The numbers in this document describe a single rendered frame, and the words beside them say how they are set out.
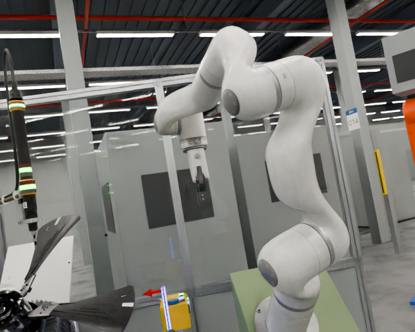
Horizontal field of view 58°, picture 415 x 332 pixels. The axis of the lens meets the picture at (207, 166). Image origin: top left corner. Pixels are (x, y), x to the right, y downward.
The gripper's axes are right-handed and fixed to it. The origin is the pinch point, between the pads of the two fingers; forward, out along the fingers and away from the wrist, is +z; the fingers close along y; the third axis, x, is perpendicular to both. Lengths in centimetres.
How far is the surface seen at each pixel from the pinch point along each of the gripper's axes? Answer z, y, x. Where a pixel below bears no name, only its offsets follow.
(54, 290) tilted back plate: 25, 28, 57
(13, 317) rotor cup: 23, -8, 56
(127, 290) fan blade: 24.7, 6.5, 27.6
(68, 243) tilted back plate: 10, 41, 53
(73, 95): -59, 70, 50
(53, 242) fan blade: 6, 10, 49
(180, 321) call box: 41.8, 21.3, 13.4
